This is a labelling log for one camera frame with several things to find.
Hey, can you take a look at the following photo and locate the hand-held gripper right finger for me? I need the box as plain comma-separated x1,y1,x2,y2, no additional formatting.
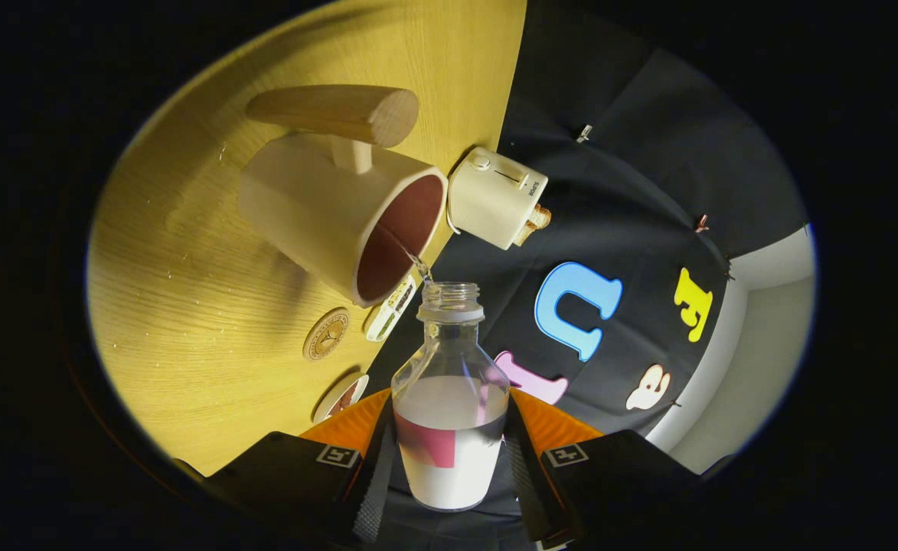
501,386,714,548

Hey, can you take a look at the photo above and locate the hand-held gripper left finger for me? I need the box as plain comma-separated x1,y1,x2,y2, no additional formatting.
204,389,400,548

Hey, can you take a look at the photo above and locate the clear juice bottle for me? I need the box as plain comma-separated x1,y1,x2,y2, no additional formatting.
391,282,511,511

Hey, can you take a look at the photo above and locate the round brown coaster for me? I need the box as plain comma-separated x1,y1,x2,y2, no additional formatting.
302,308,351,362

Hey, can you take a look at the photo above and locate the cream cup with wooden handle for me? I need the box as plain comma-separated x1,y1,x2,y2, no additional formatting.
238,84,449,308

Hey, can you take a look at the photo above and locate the white round plate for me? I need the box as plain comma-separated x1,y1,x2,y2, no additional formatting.
312,373,371,424

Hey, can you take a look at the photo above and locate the red meat patty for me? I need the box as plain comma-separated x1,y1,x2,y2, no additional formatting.
328,380,359,414

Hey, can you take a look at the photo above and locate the small white condiment dish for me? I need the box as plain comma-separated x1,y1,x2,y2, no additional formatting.
365,274,419,342

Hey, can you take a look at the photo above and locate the wooden table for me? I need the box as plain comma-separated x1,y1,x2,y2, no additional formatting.
87,0,527,477

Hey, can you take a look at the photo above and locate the cream toaster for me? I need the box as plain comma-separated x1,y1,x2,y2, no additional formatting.
447,146,549,251

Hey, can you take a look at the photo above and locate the black backdrop cloth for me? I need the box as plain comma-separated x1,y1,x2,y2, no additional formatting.
364,0,811,551

